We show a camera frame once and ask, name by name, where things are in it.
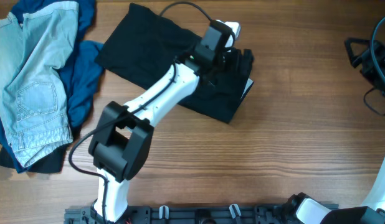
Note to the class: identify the black shorts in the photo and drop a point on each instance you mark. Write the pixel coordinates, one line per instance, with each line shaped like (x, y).
(143, 46)

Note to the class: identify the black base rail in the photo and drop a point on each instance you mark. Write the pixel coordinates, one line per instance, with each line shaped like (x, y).
(259, 214)

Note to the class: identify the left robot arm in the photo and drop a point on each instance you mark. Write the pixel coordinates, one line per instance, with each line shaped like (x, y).
(121, 142)

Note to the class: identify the dark garment under pile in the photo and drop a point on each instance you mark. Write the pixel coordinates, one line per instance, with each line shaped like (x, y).
(50, 164)

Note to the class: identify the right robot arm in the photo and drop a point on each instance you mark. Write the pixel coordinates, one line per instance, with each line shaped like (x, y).
(368, 209)

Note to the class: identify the blue t-shirt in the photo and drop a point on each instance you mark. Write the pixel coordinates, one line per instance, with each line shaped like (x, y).
(80, 74)

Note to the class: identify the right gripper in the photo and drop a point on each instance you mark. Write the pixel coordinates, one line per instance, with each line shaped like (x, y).
(370, 72)

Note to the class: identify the light denim shorts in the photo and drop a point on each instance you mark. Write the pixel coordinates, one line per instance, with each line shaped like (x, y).
(33, 101)

